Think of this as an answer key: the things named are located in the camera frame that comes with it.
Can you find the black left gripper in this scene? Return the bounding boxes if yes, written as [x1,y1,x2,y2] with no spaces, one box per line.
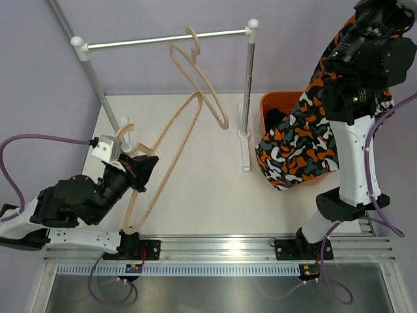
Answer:
[90,155,160,226]

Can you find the wooden hanger with camo shorts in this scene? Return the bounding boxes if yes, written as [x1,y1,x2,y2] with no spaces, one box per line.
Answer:
[115,91,203,236]

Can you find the black shorts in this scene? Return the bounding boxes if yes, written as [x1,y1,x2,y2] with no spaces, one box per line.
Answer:
[264,108,290,132]

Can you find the orange camouflage shorts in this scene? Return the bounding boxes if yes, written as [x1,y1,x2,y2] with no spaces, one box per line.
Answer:
[254,12,397,192]

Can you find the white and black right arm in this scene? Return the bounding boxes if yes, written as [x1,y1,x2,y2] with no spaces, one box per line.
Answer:
[295,1,416,259]

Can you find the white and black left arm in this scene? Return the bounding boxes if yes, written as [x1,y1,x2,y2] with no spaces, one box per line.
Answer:
[1,155,159,260]

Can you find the silver clothes rack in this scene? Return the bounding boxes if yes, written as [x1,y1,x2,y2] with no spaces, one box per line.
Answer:
[70,19,259,172]

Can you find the orange plastic basket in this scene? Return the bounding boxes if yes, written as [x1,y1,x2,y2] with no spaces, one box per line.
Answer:
[255,91,339,190]

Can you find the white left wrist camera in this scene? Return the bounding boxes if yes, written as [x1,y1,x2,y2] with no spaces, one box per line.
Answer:
[89,135,124,171]

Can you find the purple floor cable left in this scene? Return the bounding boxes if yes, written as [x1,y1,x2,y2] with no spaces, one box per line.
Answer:
[88,252,139,306]

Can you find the purple floor cable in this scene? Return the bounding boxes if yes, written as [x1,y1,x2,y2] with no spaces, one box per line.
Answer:
[257,224,355,306]
[88,252,139,306]

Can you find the white slotted cable duct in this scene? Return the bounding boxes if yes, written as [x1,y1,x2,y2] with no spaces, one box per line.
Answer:
[57,263,300,277]

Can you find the aluminium mounting rail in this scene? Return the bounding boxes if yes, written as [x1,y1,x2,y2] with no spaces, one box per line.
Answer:
[44,218,397,265]

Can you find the purple floor cable right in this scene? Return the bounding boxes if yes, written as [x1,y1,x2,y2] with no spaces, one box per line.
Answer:
[257,224,355,306]

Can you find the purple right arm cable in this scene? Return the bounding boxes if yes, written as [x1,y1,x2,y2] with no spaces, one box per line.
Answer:
[364,91,417,238]

